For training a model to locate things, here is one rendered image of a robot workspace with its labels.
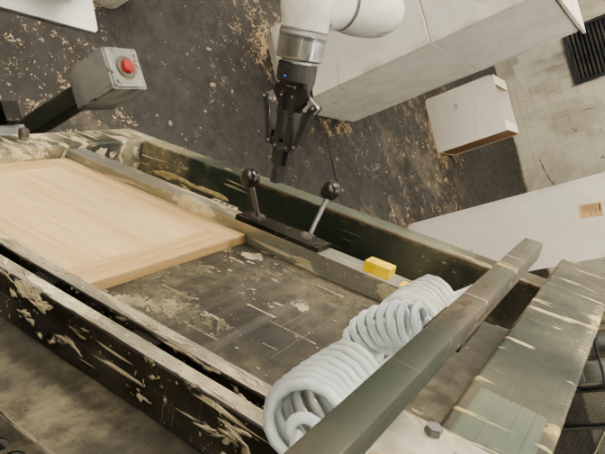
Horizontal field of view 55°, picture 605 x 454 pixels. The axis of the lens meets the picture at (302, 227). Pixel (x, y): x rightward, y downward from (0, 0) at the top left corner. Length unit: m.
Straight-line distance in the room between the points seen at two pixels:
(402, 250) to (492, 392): 0.63
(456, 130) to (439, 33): 2.80
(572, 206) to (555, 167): 4.54
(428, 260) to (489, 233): 3.56
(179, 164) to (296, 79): 0.58
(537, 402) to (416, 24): 3.00
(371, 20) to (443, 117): 5.07
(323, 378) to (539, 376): 0.41
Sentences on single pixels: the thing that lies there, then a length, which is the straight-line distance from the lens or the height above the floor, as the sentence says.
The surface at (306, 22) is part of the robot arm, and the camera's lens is 1.10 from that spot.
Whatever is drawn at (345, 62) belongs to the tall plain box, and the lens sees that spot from 3.70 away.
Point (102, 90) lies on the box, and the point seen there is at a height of 0.88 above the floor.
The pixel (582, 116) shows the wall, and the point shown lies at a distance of 9.17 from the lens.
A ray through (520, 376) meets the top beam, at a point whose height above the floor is 1.89.
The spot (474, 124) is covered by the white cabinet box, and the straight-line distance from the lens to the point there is 6.11.
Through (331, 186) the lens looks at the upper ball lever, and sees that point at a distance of 1.11.
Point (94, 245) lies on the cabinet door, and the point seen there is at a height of 1.27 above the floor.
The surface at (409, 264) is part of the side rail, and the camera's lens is 1.27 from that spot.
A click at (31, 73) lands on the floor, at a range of 2.75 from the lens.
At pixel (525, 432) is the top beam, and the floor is 1.91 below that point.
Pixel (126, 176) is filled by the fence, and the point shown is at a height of 1.08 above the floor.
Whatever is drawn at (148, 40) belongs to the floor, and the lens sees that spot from 3.27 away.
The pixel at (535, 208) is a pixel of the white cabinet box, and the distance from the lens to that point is 4.70.
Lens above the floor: 2.11
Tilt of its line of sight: 34 degrees down
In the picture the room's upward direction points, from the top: 73 degrees clockwise
